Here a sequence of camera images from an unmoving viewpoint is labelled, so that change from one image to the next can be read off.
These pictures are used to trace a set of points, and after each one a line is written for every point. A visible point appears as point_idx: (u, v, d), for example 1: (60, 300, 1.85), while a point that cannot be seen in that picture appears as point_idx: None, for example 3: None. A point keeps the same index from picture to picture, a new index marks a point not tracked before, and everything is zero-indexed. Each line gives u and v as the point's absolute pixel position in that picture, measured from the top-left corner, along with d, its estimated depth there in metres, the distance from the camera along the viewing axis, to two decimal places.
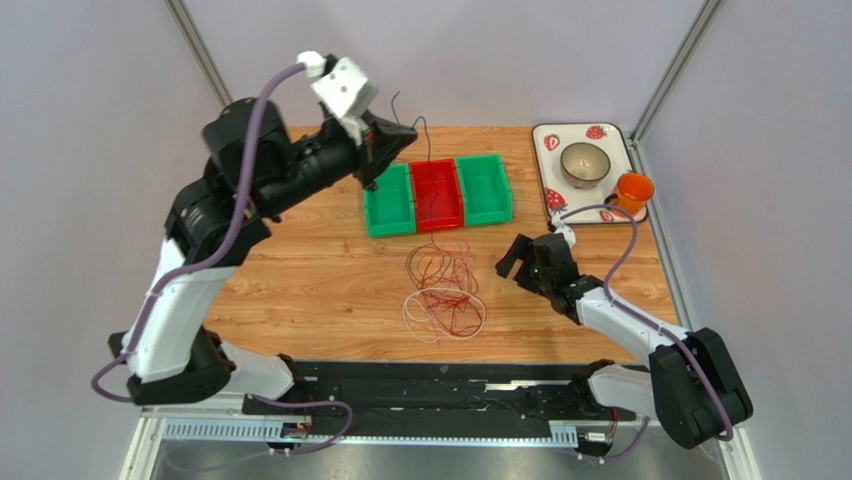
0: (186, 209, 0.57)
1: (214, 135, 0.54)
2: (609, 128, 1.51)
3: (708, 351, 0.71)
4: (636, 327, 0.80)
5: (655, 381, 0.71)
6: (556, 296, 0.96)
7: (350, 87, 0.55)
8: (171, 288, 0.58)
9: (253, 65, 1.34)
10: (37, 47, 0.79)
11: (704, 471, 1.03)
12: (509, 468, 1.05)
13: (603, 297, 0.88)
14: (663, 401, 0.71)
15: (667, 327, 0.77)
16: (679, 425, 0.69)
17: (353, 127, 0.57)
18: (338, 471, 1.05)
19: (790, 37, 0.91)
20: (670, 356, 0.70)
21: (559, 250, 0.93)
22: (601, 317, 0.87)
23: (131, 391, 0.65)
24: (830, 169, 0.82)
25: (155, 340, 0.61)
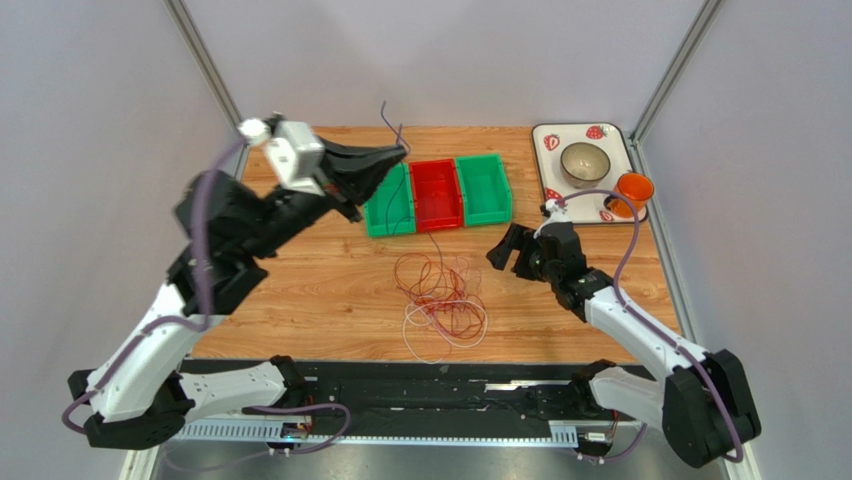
0: (194, 260, 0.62)
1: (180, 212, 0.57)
2: (609, 128, 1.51)
3: (724, 369, 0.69)
4: (650, 340, 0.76)
5: (668, 402, 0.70)
6: (563, 292, 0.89)
7: (289, 157, 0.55)
8: (166, 328, 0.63)
9: (253, 65, 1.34)
10: (37, 47, 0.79)
11: (705, 472, 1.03)
12: (509, 468, 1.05)
13: (614, 300, 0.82)
14: (674, 421, 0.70)
15: (685, 346, 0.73)
16: (688, 446, 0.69)
17: (308, 188, 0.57)
18: (338, 471, 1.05)
19: (789, 37, 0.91)
20: (687, 380, 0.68)
21: (568, 242, 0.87)
22: (611, 321, 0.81)
23: (88, 431, 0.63)
24: (829, 169, 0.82)
25: (131, 378, 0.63)
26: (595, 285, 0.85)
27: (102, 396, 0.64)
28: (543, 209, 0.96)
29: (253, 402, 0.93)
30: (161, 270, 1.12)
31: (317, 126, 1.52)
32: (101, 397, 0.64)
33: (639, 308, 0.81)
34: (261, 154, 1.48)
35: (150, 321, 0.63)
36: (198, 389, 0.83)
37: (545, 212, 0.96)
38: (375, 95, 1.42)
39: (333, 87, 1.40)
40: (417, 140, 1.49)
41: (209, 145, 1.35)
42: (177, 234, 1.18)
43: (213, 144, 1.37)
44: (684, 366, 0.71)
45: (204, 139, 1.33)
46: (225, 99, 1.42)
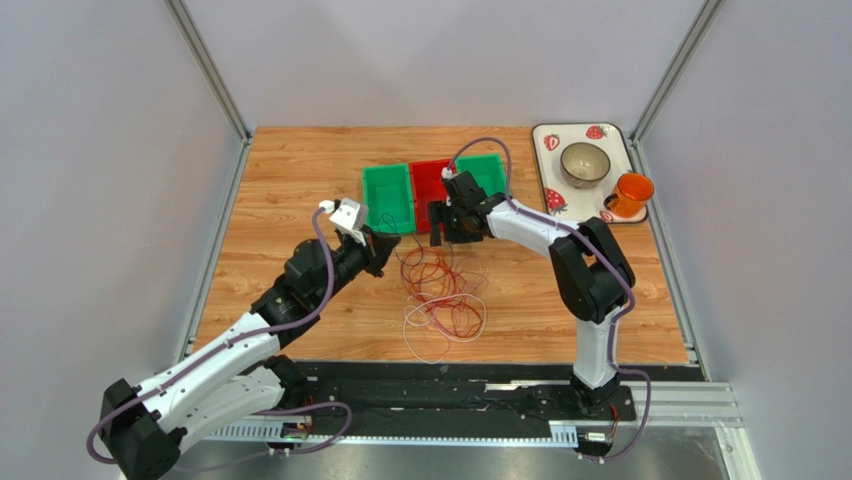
0: (281, 299, 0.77)
1: (293, 264, 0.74)
2: (609, 128, 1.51)
3: (592, 227, 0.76)
4: (537, 226, 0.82)
5: (555, 267, 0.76)
6: (469, 218, 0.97)
7: (353, 211, 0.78)
8: (247, 342, 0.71)
9: (253, 64, 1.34)
10: (32, 46, 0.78)
11: (704, 471, 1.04)
12: (509, 468, 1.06)
13: (508, 208, 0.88)
14: (564, 282, 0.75)
15: (562, 222, 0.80)
16: (580, 302, 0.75)
17: (358, 234, 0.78)
18: (338, 471, 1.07)
19: (790, 36, 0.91)
20: (568, 244, 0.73)
21: (460, 178, 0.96)
22: (509, 226, 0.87)
23: (136, 433, 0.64)
24: (830, 171, 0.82)
25: (202, 381, 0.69)
26: (492, 203, 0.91)
27: (161, 397, 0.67)
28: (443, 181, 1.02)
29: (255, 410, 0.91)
30: (162, 270, 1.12)
31: (317, 127, 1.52)
32: (162, 397, 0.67)
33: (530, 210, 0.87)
34: (261, 154, 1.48)
35: (233, 335, 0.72)
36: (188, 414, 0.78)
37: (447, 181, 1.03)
38: (375, 95, 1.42)
39: (333, 87, 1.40)
40: (417, 139, 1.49)
41: (208, 144, 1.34)
42: (176, 233, 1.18)
43: (213, 144, 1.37)
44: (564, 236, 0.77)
45: (205, 139, 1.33)
46: (225, 99, 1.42)
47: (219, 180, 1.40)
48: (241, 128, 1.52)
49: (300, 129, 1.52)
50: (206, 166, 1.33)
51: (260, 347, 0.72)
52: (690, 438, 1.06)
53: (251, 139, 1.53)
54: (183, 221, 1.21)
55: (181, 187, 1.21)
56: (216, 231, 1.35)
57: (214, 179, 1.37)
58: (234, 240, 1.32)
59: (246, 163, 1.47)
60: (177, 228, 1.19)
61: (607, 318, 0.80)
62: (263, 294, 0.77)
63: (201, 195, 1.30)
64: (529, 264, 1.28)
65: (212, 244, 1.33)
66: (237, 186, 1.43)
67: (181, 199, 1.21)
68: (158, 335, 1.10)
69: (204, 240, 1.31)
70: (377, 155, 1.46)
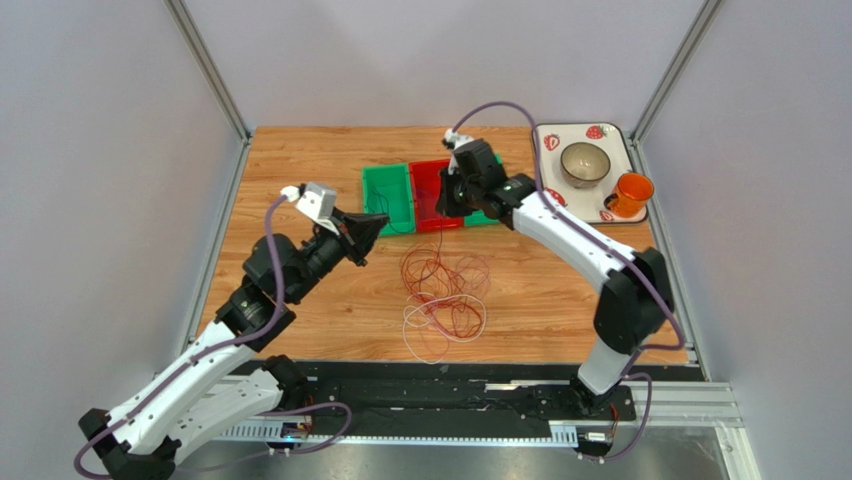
0: (246, 302, 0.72)
1: (251, 265, 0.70)
2: (609, 128, 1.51)
3: (647, 259, 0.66)
4: (582, 245, 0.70)
5: (603, 301, 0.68)
6: (486, 203, 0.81)
7: (317, 199, 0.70)
8: (212, 357, 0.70)
9: (253, 64, 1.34)
10: (35, 47, 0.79)
11: (703, 471, 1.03)
12: (509, 468, 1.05)
13: (543, 208, 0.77)
14: (609, 317, 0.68)
15: (616, 248, 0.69)
16: (619, 339, 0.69)
17: (328, 224, 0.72)
18: (338, 471, 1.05)
19: (789, 37, 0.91)
20: (621, 281, 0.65)
21: (477, 150, 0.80)
22: (540, 230, 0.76)
23: (111, 464, 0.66)
24: (829, 170, 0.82)
25: (169, 405, 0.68)
26: (520, 191, 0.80)
27: (131, 425, 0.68)
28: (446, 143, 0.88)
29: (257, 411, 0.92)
30: (162, 270, 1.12)
31: (317, 127, 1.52)
32: (131, 426, 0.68)
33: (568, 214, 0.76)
34: (261, 154, 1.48)
35: (197, 352, 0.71)
36: (182, 425, 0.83)
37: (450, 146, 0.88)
38: (375, 95, 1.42)
39: (333, 87, 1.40)
40: (417, 139, 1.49)
41: (208, 144, 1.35)
42: (177, 233, 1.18)
43: (213, 144, 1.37)
44: (618, 269, 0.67)
45: (205, 139, 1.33)
46: (225, 99, 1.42)
47: (219, 180, 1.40)
48: (242, 128, 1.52)
49: (300, 129, 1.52)
50: (206, 167, 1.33)
51: (228, 359, 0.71)
52: (690, 438, 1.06)
53: (251, 138, 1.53)
54: (183, 221, 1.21)
55: (181, 187, 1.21)
56: (216, 231, 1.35)
57: (214, 179, 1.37)
58: (234, 239, 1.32)
59: (246, 163, 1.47)
60: (177, 228, 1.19)
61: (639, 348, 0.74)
62: (230, 298, 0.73)
63: (201, 196, 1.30)
64: (530, 264, 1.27)
65: (212, 244, 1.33)
66: (237, 186, 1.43)
67: (181, 199, 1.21)
68: (157, 335, 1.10)
69: (204, 240, 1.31)
70: (377, 155, 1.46)
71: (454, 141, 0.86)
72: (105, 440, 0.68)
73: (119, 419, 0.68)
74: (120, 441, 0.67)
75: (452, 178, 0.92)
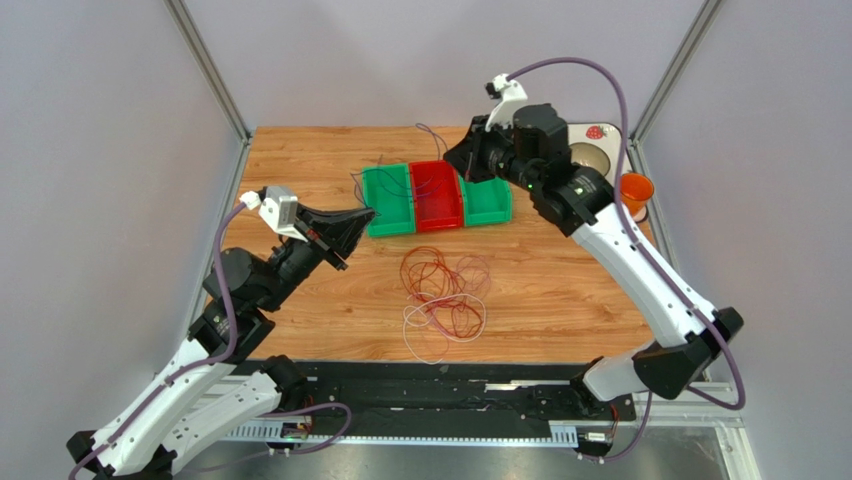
0: (218, 317, 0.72)
1: (209, 284, 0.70)
2: (609, 128, 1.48)
3: (727, 325, 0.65)
4: (663, 295, 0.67)
5: (666, 356, 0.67)
6: (546, 197, 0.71)
7: (275, 209, 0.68)
8: (185, 378, 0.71)
9: (253, 64, 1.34)
10: (34, 46, 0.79)
11: (703, 470, 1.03)
12: (509, 468, 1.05)
13: (618, 232, 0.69)
14: (666, 370, 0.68)
15: (700, 307, 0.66)
16: (662, 387, 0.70)
17: (292, 232, 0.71)
18: (338, 471, 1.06)
19: (789, 36, 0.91)
20: (701, 350, 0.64)
21: (555, 133, 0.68)
22: (610, 255, 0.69)
23: None
24: (829, 170, 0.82)
25: (148, 427, 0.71)
26: (592, 197, 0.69)
27: (115, 448, 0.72)
28: (491, 91, 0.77)
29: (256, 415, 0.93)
30: (162, 270, 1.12)
31: (317, 127, 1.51)
32: (114, 449, 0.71)
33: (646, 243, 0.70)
34: (261, 154, 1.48)
35: (171, 373, 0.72)
36: (178, 435, 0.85)
37: (495, 95, 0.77)
38: (375, 95, 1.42)
39: (333, 87, 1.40)
40: (417, 140, 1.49)
41: (208, 144, 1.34)
42: (176, 234, 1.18)
43: (213, 144, 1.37)
44: (697, 333, 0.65)
45: (205, 139, 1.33)
46: (225, 99, 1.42)
47: (219, 180, 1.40)
48: (241, 128, 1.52)
49: (300, 129, 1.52)
50: (206, 167, 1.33)
51: (203, 378, 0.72)
52: (690, 438, 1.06)
53: (251, 138, 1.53)
54: (183, 221, 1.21)
55: (181, 187, 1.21)
56: (216, 231, 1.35)
57: (214, 179, 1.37)
58: (234, 239, 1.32)
59: (246, 163, 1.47)
60: (176, 228, 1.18)
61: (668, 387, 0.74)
62: (203, 313, 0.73)
63: (201, 196, 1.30)
64: (530, 264, 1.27)
65: (212, 244, 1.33)
66: (237, 186, 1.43)
67: (181, 199, 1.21)
68: (158, 336, 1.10)
69: (204, 240, 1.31)
70: (377, 155, 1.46)
71: (503, 91, 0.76)
72: (92, 463, 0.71)
73: (102, 443, 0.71)
74: (105, 465, 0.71)
75: (489, 135, 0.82)
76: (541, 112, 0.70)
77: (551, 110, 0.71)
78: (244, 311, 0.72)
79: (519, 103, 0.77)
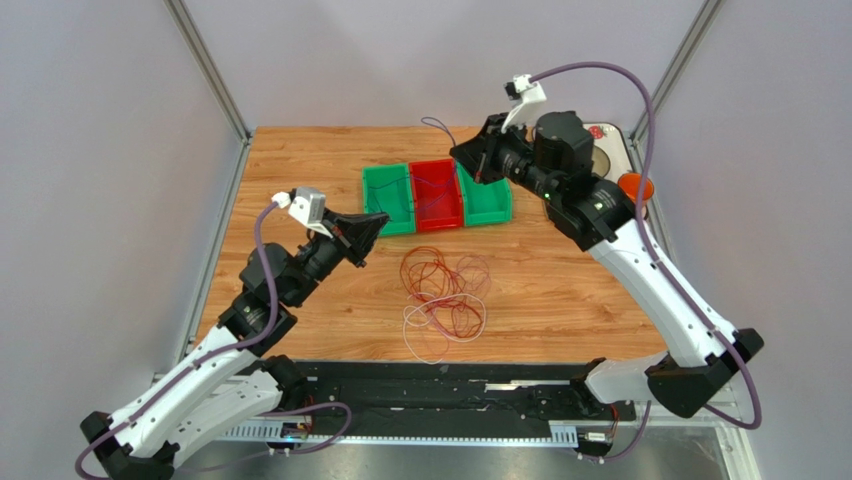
0: (249, 308, 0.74)
1: (246, 275, 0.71)
2: (609, 129, 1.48)
3: (750, 349, 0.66)
4: (682, 315, 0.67)
5: (684, 376, 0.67)
6: (566, 211, 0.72)
7: (307, 205, 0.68)
8: (212, 362, 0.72)
9: (253, 64, 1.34)
10: (34, 46, 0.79)
11: (701, 471, 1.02)
12: (509, 468, 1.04)
13: (640, 249, 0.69)
14: (682, 390, 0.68)
15: (720, 330, 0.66)
16: (677, 405, 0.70)
17: (320, 229, 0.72)
18: (338, 471, 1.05)
19: (790, 35, 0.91)
20: (723, 374, 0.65)
21: (581, 147, 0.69)
22: (630, 273, 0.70)
23: (112, 465, 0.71)
24: (829, 169, 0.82)
25: (169, 409, 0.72)
26: (612, 214, 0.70)
27: (134, 427, 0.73)
28: (511, 91, 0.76)
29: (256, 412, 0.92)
30: (162, 270, 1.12)
31: (317, 127, 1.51)
32: (133, 429, 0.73)
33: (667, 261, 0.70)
34: (261, 154, 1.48)
35: (200, 355, 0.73)
36: (181, 428, 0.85)
37: (515, 96, 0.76)
38: (375, 95, 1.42)
39: (333, 87, 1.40)
40: (417, 140, 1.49)
41: (208, 145, 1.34)
42: (176, 234, 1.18)
43: (213, 144, 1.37)
44: (717, 355, 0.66)
45: (205, 139, 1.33)
46: (225, 99, 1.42)
47: (219, 180, 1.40)
48: (241, 128, 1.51)
49: (300, 129, 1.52)
50: (206, 166, 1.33)
51: (229, 364, 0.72)
52: (690, 438, 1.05)
53: (251, 138, 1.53)
54: (183, 221, 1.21)
55: (181, 187, 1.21)
56: (216, 231, 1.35)
57: (214, 179, 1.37)
58: (234, 240, 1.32)
59: (245, 163, 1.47)
60: (177, 228, 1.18)
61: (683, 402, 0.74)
62: (233, 304, 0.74)
63: (201, 195, 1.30)
64: (530, 264, 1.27)
65: (212, 244, 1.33)
66: (237, 186, 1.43)
67: (181, 199, 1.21)
68: (158, 335, 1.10)
69: (204, 240, 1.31)
70: (377, 155, 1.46)
71: (524, 93, 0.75)
72: (110, 441, 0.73)
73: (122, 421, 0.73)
74: (123, 444, 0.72)
75: (504, 137, 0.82)
76: (568, 123, 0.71)
77: (578, 121, 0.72)
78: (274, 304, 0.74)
79: (537, 105, 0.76)
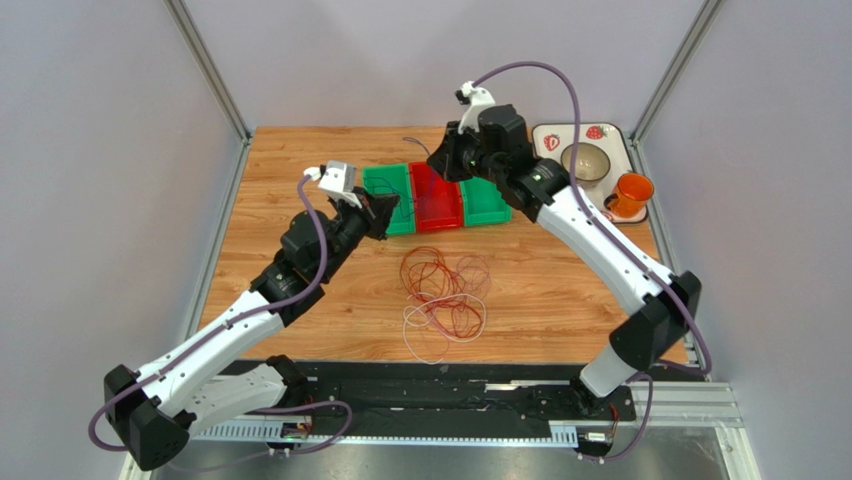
0: (282, 276, 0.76)
1: (290, 239, 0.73)
2: (609, 128, 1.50)
3: (684, 287, 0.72)
4: (618, 262, 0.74)
5: (630, 323, 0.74)
6: (510, 188, 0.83)
7: (340, 174, 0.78)
8: (246, 323, 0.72)
9: (252, 64, 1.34)
10: (34, 46, 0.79)
11: (703, 471, 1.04)
12: (509, 468, 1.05)
13: (579, 211, 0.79)
14: (632, 337, 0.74)
15: (654, 271, 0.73)
16: (636, 356, 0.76)
17: (351, 198, 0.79)
18: (338, 471, 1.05)
19: (789, 36, 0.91)
20: (658, 310, 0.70)
21: (512, 129, 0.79)
22: (571, 232, 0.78)
23: (139, 417, 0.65)
24: (830, 170, 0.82)
25: (202, 365, 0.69)
26: (551, 183, 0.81)
27: (162, 382, 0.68)
28: (461, 97, 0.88)
29: (258, 406, 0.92)
30: (162, 270, 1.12)
31: (317, 127, 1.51)
32: (162, 382, 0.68)
33: (604, 220, 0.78)
34: (261, 154, 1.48)
35: (232, 316, 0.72)
36: (196, 402, 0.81)
37: (463, 100, 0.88)
38: (375, 95, 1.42)
39: (333, 87, 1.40)
40: (417, 139, 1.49)
41: (208, 145, 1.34)
42: (176, 233, 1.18)
43: (213, 144, 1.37)
44: (653, 294, 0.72)
45: (205, 139, 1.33)
46: (225, 99, 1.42)
47: (219, 180, 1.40)
48: (241, 128, 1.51)
49: (300, 129, 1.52)
50: (206, 166, 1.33)
51: (260, 326, 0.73)
52: (690, 438, 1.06)
53: (251, 138, 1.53)
54: (183, 221, 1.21)
55: (181, 187, 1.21)
56: (216, 231, 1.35)
57: (214, 179, 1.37)
58: (234, 240, 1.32)
59: (246, 163, 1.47)
60: (176, 228, 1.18)
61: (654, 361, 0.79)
62: (264, 270, 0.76)
63: (201, 195, 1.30)
64: (530, 264, 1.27)
65: (212, 244, 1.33)
66: (237, 186, 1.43)
67: (181, 199, 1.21)
68: (158, 335, 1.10)
69: (204, 240, 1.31)
70: (377, 155, 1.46)
71: (471, 97, 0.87)
72: (134, 395, 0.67)
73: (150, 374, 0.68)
74: (151, 397, 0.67)
75: (460, 137, 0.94)
76: (502, 112, 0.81)
77: (512, 109, 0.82)
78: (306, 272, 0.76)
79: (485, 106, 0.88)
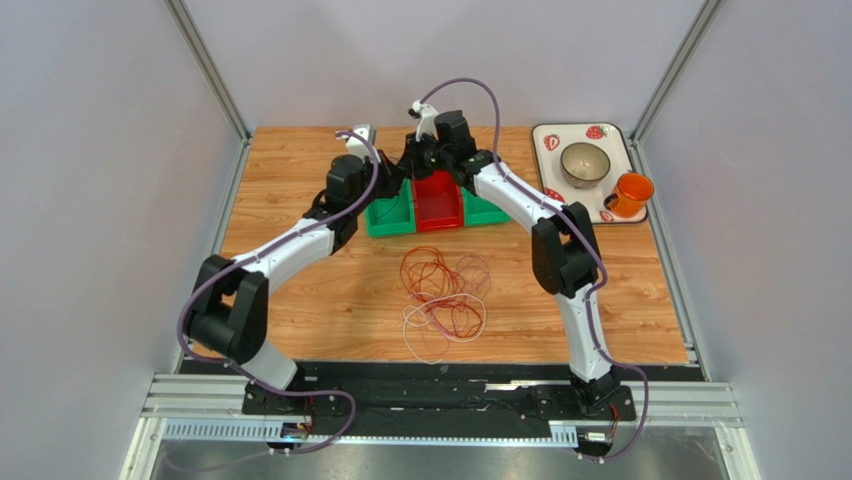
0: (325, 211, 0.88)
1: (335, 172, 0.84)
2: (609, 128, 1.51)
3: (573, 212, 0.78)
4: (522, 201, 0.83)
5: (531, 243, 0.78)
6: (455, 173, 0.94)
7: (364, 131, 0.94)
8: (313, 233, 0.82)
9: (253, 64, 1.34)
10: (33, 47, 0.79)
11: (703, 471, 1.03)
12: (509, 468, 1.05)
13: (496, 174, 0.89)
14: (537, 258, 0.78)
15: (548, 201, 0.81)
16: (547, 279, 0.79)
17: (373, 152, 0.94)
18: (338, 471, 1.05)
19: (790, 35, 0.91)
20: (548, 225, 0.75)
21: (456, 126, 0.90)
22: (495, 192, 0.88)
23: (248, 283, 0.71)
24: (829, 170, 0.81)
25: (287, 255, 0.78)
26: (481, 162, 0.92)
27: (258, 264, 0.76)
28: (412, 113, 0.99)
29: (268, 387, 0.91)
30: (162, 270, 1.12)
31: (317, 127, 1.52)
32: (260, 263, 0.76)
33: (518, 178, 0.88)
34: (261, 154, 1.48)
35: (302, 226, 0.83)
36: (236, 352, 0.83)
37: (415, 115, 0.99)
38: (375, 95, 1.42)
39: (333, 87, 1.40)
40: None
41: (208, 144, 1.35)
42: (177, 234, 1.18)
43: (214, 145, 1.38)
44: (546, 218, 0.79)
45: (205, 140, 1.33)
46: (225, 99, 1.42)
47: (219, 180, 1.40)
48: (242, 128, 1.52)
49: (300, 129, 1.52)
50: (206, 166, 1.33)
51: (322, 240, 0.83)
52: (690, 438, 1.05)
53: (251, 139, 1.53)
54: (183, 221, 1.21)
55: (181, 186, 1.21)
56: (216, 231, 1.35)
57: (214, 179, 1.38)
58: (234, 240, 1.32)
59: (246, 163, 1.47)
60: (176, 228, 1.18)
61: (578, 294, 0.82)
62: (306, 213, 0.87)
63: (201, 196, 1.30)
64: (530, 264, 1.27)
65: (212, 244, 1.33)
66: (237, 186, 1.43)
67: (181, 199, 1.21)
68: (157, 335, 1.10)
69: (204, 240, 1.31)
70: None
71: (420, 112, 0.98)
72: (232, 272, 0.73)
73: (248, 255, 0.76)
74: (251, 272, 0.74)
75: (420, 143, 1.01)
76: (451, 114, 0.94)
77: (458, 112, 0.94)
78: (344, 203, 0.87)
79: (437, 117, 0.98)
